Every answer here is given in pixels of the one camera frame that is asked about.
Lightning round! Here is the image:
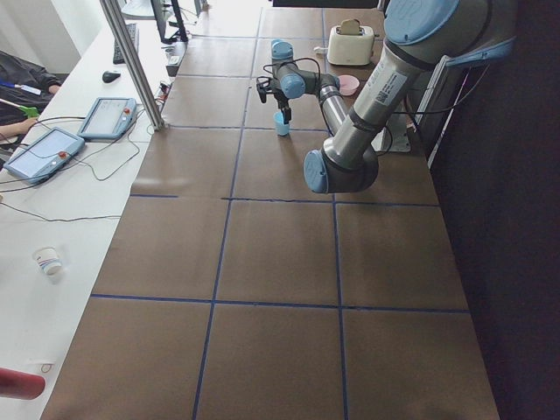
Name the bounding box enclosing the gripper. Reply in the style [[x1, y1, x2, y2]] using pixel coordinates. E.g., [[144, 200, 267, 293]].
[[275, 94, 291, 123]]

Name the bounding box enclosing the aluminium frame post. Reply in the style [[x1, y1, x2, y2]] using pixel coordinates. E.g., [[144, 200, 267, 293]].
[[100, 0, 165, 131]]

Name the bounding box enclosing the cream toaster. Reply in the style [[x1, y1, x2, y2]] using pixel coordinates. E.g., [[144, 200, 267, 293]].
[[326, 25, 375, 66]]

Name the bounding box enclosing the white camera post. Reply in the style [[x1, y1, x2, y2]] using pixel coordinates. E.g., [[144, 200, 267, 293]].
[[372, 111, 411, 153]]

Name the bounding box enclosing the light blue cup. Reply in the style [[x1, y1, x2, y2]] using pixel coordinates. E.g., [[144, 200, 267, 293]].
[[273, 111, 290, 137]]

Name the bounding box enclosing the far teach pendant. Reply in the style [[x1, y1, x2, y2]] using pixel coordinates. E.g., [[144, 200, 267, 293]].
[[78, 97, 137, 143]]

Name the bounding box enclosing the teach pendant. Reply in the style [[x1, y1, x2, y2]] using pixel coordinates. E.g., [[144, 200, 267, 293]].
[[78, 97, 137, 143], [3, 128, 85, 185]]

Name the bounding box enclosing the pink bowl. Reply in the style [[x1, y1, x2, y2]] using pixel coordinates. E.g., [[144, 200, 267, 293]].
[[339, 74, 360, 96]]

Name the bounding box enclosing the paper cup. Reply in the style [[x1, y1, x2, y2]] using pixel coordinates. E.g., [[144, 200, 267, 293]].
[[32, 247, 62, 276]]

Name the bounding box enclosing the red cylinder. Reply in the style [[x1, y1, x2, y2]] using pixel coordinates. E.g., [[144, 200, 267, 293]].
[[0, 367, 46, 400]]

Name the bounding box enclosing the black keyboard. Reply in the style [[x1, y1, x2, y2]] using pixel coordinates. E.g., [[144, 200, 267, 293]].
[[112, 22, 140, 66]]

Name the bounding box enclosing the black monitor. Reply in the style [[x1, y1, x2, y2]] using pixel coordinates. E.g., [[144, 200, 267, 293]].
[[150, 0, 188, 45]]

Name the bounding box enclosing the near teach pendant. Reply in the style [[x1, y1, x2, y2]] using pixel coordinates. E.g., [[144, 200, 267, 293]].
[[3, 128, 85, 185]]

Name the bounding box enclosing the black computer mouse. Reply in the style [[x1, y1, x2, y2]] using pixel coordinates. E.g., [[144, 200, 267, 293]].
[[101, 71, 121, 83]]

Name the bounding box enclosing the seated person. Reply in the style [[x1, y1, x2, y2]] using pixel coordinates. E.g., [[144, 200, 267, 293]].
[[1, 51, 62, 149]]

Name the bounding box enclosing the bread slice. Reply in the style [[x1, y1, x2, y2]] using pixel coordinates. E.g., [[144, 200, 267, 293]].
[[339, 19, 361, 36]]

